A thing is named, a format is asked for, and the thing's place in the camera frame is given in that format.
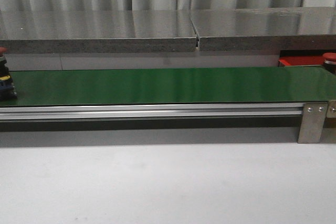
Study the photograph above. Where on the central red mushroom button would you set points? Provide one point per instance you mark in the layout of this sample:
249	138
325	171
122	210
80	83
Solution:
8	90

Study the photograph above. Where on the red mushroom push button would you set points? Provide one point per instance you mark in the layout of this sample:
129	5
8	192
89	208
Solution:
330	61

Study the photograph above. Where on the green conveyor belt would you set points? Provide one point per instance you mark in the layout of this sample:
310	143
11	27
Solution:
165	86

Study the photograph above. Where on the red plastic tray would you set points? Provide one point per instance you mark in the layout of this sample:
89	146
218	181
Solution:
288	61

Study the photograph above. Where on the left grey stone shelf slab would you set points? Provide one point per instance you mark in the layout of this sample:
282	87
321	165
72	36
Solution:
70	32

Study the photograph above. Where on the grey stone shelf slab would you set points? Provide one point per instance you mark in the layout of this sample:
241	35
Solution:
293	28
70	32

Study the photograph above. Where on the right grey stone shelf slab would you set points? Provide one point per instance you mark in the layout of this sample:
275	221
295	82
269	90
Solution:
293	28

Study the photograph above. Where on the aluminium conveyor side rail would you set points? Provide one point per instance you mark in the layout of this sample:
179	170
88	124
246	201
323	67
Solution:
148	111

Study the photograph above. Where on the steel conveyor support bracket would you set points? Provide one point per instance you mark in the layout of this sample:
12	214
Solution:
313	117

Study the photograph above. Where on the steel end bracket plate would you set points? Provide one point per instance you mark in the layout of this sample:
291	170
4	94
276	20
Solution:
331	111

